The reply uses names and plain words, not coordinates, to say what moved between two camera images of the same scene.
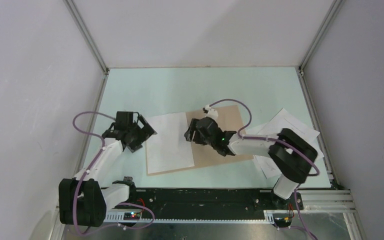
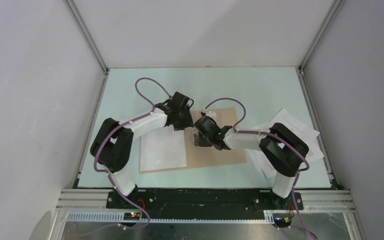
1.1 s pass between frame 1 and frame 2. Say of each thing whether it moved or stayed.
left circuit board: stayed
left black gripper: moved
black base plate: stayed
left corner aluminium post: stayed
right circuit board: stayed
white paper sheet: moved
